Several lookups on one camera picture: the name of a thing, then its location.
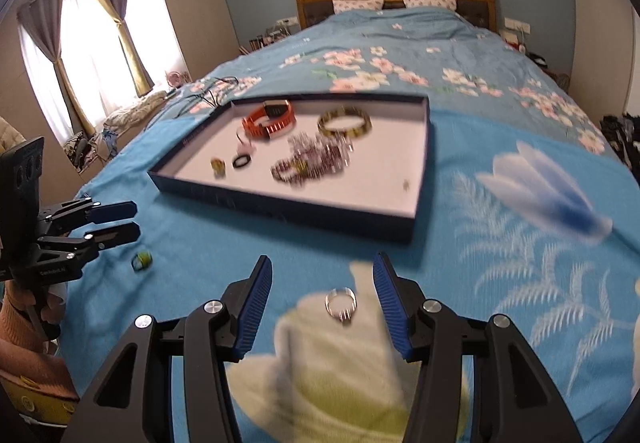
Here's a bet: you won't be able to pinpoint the green beaded ring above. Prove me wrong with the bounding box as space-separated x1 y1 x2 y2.
130 249 154 273

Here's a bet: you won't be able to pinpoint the silver ring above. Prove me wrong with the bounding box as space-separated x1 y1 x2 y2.
323 286 359 326

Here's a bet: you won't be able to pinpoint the pink pendant charm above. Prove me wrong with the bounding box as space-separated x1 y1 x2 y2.
235 129 256 157

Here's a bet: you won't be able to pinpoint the orange smart watch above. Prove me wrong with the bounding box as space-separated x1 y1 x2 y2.
242 100 296 140

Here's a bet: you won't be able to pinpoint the purple bead bracelet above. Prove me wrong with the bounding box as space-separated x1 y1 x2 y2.
269 144 352 187

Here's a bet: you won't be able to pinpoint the clear crystal bead bracelet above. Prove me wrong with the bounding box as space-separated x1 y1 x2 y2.
286 131 356 175

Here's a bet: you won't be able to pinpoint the tortoiseshell bangle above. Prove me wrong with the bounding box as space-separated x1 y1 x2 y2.
317 106 372 139

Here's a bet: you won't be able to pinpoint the pink sleeve forearm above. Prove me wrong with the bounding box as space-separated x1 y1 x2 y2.
1 281 78 401

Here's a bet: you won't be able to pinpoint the person's left hand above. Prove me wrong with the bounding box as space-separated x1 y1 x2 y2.
6 281 67 324

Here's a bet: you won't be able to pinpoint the clothes on window sill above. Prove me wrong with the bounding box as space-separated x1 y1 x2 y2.
63 90 169 174

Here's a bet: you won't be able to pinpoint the blue floral blanket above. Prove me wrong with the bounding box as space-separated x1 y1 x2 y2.
61 111 639 442

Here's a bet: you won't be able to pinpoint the left grey curtain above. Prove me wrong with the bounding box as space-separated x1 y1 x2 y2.
17 0 96 137

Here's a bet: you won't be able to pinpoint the navy tray white inside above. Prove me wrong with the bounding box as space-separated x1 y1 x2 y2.
149 93 430 244

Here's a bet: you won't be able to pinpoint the pile of dark clothes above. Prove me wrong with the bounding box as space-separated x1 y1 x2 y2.
600 114 640 179

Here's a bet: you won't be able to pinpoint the teal floral duvet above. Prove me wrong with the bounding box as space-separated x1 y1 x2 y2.
160 8 615 157

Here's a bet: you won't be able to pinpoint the left patterned pillow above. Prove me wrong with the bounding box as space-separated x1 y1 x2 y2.
332 0 385 14

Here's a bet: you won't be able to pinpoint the patterned pillow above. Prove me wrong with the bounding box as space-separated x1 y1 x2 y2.
332 0 385 14
402 0 458 12

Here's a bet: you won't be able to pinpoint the right patterned pillow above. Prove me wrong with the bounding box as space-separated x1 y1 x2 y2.
402 0 458 12

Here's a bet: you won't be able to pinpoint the black cables on bed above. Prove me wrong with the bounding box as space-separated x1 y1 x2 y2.
169 75 241 117

